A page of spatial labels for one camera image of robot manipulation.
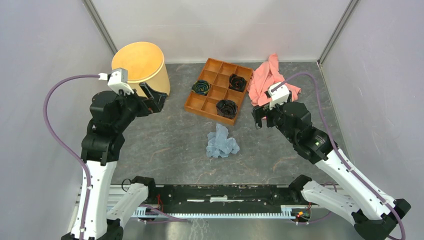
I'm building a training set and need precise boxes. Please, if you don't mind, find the right corner aluminium post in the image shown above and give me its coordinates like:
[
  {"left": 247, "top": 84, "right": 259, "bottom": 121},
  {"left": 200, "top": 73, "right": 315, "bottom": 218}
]
[{"left": 317, "top": 0, "right": 360, "bottom": 67}]

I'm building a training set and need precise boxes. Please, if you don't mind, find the pink cloth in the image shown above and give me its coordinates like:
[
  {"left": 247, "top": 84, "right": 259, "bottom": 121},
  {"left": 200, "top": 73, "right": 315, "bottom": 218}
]
[{"left": 247, "top": 53, "right": 285, "bottom": 106}]

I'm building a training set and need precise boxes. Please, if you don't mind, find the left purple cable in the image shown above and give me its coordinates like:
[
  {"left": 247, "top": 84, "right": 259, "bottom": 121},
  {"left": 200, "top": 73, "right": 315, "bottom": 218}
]
[{"left": 43, "top": 74, "right": 109, "bottom": 240}]

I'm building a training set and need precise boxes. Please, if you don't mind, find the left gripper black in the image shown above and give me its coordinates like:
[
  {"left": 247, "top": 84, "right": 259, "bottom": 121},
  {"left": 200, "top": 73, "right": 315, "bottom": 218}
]
[{"left": 114, "top": 81, "right": 168, "bottom": 131}]

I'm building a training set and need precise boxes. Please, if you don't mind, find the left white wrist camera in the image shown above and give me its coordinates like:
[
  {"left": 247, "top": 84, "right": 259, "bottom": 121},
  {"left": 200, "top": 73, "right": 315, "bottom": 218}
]
[{"left": 107, "top": 68, "right": 134, "bottom": 96}]

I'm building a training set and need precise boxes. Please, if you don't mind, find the corner aluminium post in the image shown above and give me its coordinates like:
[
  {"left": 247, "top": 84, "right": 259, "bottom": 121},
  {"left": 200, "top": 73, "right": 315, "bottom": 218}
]
[
  {"left": 82, "top": 0, "right": 118, "bottom": 55},
  {"left": 317, "top": 0, "right": 360, "bottom": 67}
]

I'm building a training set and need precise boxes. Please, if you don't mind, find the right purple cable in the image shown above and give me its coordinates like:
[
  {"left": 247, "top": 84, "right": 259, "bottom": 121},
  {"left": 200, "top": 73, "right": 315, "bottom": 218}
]
[{"left": 270, "top": 71, "right": 407, "bottom": 240}]

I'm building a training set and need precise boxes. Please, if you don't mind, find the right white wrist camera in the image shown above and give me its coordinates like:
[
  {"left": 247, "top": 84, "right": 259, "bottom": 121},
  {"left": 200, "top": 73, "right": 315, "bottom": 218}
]
[{"left": 265, "top": 82, "right": 292, "bottom": 110}]

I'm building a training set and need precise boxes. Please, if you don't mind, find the orange compartment tray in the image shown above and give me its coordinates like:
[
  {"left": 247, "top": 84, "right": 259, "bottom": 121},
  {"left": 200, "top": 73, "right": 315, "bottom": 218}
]
[{"left": 184, "top": 58, "right": 253, "bottom": 126}]

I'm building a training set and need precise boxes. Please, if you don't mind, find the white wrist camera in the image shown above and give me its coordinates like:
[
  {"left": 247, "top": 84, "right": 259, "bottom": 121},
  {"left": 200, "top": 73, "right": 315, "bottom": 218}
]
[
  {"left": 265, "top": 82, "right": 292, "bottom": 110},
  {"left": 107, "top": 68, "right": 134, "bottom": 96}
]

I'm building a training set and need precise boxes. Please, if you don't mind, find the left corner aluminium post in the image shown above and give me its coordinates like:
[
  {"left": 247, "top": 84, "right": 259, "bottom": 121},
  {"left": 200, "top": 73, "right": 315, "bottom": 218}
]
[{"left": 82, "top": 0, "right": 118, "bottom": 55}]

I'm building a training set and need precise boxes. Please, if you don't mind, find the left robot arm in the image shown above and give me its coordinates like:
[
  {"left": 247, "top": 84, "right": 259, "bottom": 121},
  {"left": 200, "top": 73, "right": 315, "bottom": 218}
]
[{"left": 62, "top": 83, "right": 168, "bottom": 240}]

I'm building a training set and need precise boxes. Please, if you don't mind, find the tan cylindrical trash bin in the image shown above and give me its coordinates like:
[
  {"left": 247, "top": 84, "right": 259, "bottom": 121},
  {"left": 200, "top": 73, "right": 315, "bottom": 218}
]
[{"left": 111, "top": 41, "right": 171, "bottom": 97}]

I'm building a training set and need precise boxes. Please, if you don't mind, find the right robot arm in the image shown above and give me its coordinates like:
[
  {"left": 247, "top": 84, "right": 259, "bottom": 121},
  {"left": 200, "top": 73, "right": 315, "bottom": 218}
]
[{"left": 252, "top": 102, "right": 411, "bottom": 240}]

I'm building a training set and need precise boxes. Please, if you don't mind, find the light blue plastic trash bag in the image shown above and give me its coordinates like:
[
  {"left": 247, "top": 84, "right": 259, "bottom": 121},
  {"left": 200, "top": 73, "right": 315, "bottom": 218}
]
[{"left": 206, "top": 123, "right": 240, "bottom": 158}]

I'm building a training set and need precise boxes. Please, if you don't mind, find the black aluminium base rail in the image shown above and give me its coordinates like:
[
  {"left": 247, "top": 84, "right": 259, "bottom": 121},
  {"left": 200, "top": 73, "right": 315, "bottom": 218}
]
[{"left": 132, "top": 184, "right": 308, "bottom": 220}]

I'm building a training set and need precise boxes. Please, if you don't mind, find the purple cable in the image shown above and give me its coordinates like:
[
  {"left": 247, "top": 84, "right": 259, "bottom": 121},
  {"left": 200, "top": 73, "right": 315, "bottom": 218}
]
[
  {"left": 43, "top": 74, "right": 109, "bottom": 240},
  {"left": 270, "top": 71, "right": 407, "bottom": 240}
]

